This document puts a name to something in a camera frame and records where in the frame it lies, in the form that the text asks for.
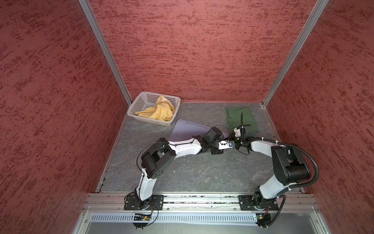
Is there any green skirt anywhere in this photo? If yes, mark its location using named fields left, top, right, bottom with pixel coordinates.
left=226, top=107, right=259, bottom=133

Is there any lavender skirt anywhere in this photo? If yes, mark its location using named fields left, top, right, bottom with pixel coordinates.
left=168, top=119, right=211, bottom=142

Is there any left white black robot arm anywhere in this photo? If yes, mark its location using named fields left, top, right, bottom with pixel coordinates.
left=133, top=127, right=224, bottom=210

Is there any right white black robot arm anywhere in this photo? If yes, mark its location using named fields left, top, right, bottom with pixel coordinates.
left=233, top=127, right=311, bottom=210

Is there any yellow skirt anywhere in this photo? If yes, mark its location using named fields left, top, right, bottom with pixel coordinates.
left=135, top=95, right=175, bottom=121

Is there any white plastic laundry basket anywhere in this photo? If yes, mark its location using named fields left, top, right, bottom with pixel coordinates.
left=127, top=92, right=181, bottom=126

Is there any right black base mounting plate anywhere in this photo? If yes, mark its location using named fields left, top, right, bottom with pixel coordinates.
left=238, top=194, right=279, bottom=211

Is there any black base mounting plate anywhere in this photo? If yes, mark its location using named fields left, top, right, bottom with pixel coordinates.
left=238, top=194, right=279, bottom=211
left=123, top=194, right=165, bottom=211

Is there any right small circuit board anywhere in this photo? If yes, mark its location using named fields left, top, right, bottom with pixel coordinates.
left=256, top=214, right=272, bottom=228

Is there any small circuit board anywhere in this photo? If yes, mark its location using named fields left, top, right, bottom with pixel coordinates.
left=256, top=214, right=272, bottom=228
left=133, top=213, right=153, bottom=222

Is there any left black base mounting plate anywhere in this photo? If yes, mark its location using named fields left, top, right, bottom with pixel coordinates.
left=123, top=194, right=165, bottom=211

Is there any left small circuit board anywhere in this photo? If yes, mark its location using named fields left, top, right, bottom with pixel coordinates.
left=133, top=213, right=153, bottom=222

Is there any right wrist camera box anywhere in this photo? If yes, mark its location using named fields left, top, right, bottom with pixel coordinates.
left=234, top=127, right=242, bottom=137

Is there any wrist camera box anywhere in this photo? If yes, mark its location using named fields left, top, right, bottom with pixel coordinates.
left=218, top=140, right=235, bottom=150
left=234, top=127, right=242, bottom=137

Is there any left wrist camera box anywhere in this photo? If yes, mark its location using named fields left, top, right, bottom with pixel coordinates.
left=218, top=140, right=235, bottom=150

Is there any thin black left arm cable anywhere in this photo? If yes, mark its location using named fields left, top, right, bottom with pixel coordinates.
left=136, top=125, right=231, bottom=197

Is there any black corrugated cable conduit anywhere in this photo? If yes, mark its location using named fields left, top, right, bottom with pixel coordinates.
left=239, top=112, right=319, bottom=189

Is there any aluminium front rail frame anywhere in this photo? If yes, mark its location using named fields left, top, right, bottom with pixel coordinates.
left=73, top=192, right=330, bottom=234

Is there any right aluminium corner post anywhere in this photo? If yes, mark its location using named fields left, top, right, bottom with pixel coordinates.
left=262, top=0, right=329, bottom=108

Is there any aluminium corner post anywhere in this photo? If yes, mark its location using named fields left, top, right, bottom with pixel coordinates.
left=262, top=0, right=329, bottom=108
left=79, top=0, right=132, bottom=106

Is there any left aluminium corner post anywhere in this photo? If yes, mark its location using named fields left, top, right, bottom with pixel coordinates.
left=79, top=0, right=132, bottom=106

